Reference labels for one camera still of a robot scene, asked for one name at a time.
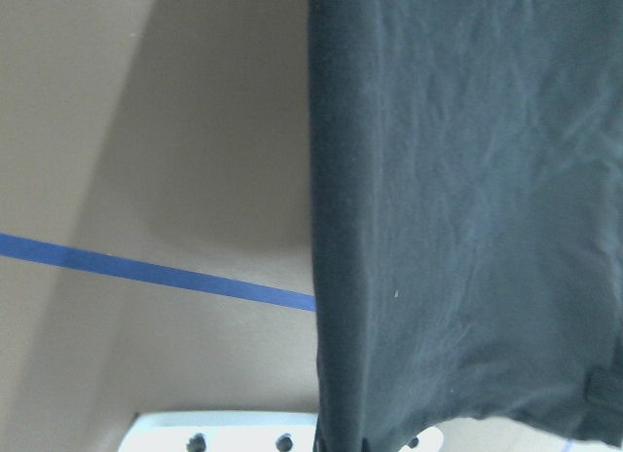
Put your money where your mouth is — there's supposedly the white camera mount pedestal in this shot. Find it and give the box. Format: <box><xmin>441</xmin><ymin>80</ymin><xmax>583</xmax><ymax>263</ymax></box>
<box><xmin>119</xmin><ymin>410</ymin><xmax>444</xmax><ymax>451</ymax></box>

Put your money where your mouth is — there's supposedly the black graphic t-shirt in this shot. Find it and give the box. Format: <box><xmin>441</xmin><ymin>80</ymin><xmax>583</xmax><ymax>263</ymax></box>
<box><xmin>309</xmin><ymin>0</ymin><xmax>622</xmax><ymax>451</ymax></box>

